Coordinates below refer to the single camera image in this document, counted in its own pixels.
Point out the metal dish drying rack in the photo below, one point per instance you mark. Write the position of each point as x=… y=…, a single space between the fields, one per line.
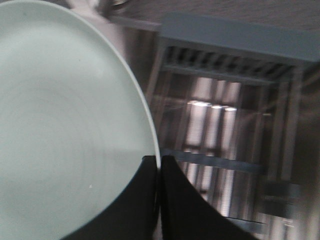
x=238 y=106

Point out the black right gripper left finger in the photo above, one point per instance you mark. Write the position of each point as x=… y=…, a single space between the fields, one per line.
x=132 y=215

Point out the light green round plate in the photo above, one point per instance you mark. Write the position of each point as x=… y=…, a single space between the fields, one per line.
x=74 y=124

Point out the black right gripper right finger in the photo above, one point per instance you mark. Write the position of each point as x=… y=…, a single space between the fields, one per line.
x=185 y=215

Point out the stainless steel sink basin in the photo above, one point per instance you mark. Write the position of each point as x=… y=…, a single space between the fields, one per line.
x=133 y=25

